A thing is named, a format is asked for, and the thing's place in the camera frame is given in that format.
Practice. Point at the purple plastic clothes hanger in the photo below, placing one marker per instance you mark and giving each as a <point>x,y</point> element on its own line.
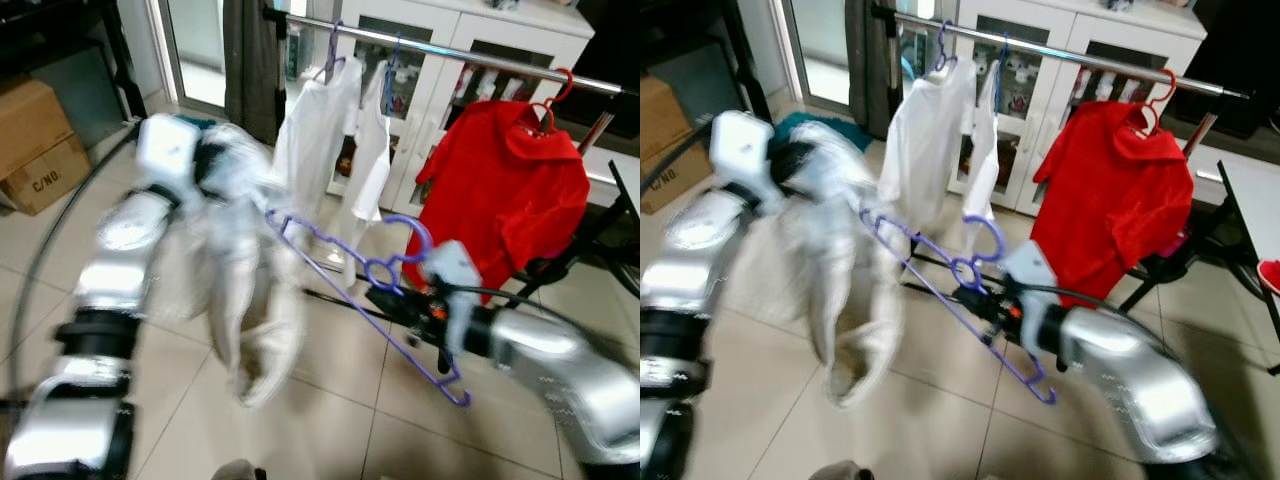
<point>382,268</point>
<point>330,60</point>
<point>940,55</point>
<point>968,268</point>

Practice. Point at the cream white garment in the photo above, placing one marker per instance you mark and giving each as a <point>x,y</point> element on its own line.
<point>240,280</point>
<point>840,290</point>

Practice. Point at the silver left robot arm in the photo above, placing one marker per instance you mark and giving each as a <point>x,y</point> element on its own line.
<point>120,260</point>
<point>690,250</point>

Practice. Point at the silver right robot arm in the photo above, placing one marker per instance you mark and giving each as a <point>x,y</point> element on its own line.
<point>560,370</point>
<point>1130,370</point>

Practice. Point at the blue clothes hanger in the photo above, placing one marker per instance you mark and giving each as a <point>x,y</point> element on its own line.
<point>1001,70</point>
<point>390,75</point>

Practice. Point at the red clothes hanger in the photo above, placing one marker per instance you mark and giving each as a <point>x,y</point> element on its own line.
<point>1172,85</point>
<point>571,85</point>

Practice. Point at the teal shaggy rug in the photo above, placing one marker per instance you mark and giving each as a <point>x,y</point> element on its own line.
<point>200,122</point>
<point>800,122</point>

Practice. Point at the dark grey curtain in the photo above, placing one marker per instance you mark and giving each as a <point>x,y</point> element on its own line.
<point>868,60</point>
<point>250,60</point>

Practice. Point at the glass sliding door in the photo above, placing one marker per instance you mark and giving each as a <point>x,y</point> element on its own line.
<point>195,50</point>
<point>820,50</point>

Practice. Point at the white printed t-shirt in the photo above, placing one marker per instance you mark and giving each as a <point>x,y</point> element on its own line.
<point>925,140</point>
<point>315,130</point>

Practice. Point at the printed cardboard box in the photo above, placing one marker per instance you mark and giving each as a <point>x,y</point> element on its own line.
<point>665,140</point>
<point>30,130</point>

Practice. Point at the red polo shirt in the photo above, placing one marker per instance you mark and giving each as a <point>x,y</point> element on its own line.
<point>500,190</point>
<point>1110,200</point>

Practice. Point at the black metal shelf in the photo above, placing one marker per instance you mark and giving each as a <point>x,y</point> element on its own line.
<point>60,25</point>
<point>700,25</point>

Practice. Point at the black television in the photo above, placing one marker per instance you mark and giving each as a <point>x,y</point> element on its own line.
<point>1240,60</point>
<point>600,50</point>

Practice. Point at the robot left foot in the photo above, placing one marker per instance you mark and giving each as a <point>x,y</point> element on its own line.
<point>838,470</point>
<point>235,470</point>

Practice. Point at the white glass-door cabinet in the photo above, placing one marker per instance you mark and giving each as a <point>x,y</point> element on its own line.
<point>520,25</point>
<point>1130,25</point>

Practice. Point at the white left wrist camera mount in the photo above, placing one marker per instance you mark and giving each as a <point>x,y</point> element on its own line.
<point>740,145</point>
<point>165,145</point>

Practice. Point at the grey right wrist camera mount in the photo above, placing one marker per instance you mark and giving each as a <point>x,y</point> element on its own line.
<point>1030,270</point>
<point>455,270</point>

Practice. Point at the black clothes rack frame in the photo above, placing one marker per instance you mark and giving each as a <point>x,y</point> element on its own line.
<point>1165,270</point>
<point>560,268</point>

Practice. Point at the metal clothes rail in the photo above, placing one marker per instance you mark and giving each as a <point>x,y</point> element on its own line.
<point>450,54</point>
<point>1060,53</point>

